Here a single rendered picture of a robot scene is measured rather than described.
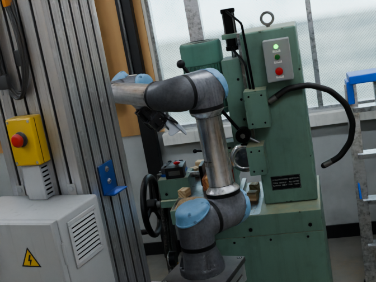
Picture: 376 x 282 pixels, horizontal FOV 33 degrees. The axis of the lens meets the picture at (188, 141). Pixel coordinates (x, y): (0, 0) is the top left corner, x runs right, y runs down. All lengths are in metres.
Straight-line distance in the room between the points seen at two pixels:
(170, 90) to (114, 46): 2.17
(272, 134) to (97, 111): 0.96
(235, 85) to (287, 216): 0.57
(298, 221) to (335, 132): 1.56
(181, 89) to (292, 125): 0.74
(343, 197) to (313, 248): 1.60
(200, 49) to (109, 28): 1.60
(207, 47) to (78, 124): 0.96
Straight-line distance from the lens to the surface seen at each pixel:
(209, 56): 2.57
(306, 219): 2.56
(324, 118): 3.97
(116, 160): 1.89
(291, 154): 2.59
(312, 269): 2.65
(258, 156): 2.50
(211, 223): 2.04
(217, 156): 2.05
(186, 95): 1.95
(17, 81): 1.78
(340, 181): 4.15
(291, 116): 2.55
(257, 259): 2.65
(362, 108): 3.36
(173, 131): 2.49
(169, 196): 2.71
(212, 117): 2.03
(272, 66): 2.46
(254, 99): 2.46
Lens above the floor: 1.71
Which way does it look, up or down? 13 degrees down
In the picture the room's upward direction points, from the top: 10 degrees counter-clockwise
